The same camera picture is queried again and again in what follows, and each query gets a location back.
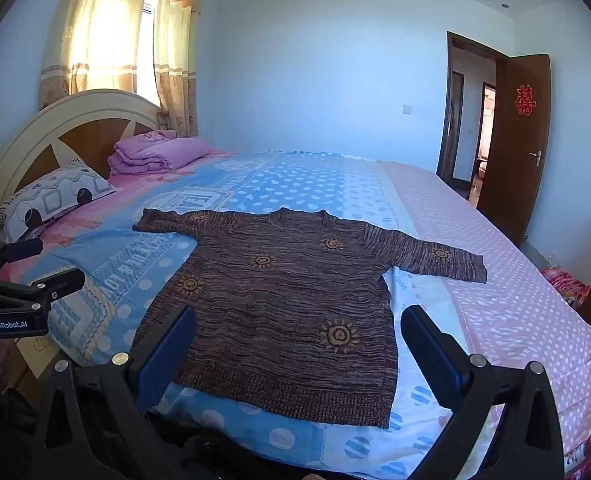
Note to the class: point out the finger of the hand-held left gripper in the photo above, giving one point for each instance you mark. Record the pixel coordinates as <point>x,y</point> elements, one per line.
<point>20,247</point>
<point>63,282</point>

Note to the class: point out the dark wooden door frame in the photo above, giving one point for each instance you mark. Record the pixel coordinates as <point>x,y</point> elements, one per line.
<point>445,110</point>

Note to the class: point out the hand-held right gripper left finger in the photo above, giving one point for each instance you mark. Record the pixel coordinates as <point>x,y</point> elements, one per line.
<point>168,355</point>

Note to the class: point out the red patterned cloth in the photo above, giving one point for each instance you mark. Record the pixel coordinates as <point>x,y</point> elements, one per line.
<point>565,285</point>

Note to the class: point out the patterned grey pillow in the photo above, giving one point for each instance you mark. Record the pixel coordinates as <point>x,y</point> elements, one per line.
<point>55,200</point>

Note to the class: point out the cream and wood headboard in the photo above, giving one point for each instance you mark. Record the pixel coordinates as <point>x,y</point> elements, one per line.
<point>35,130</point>

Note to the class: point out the folded pink blanket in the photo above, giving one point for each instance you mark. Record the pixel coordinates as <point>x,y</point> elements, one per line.
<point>165,152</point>

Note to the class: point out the brown wooden door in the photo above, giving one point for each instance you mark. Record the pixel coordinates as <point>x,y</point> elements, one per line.
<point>510,170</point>

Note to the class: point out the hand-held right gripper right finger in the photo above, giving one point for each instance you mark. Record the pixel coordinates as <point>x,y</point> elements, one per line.
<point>435,355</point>

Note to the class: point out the polka dot patchwork bedsheet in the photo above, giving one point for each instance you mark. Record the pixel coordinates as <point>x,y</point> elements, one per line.
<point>500,310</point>

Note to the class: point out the wooden bedside cabinet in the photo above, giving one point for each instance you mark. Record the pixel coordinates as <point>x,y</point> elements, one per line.
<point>33,362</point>

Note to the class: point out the red paper door decoration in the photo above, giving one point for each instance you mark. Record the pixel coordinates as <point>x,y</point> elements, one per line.
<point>524,101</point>

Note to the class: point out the brown knitted sweater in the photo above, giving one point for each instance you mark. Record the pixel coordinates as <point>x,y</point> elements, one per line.
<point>285,300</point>

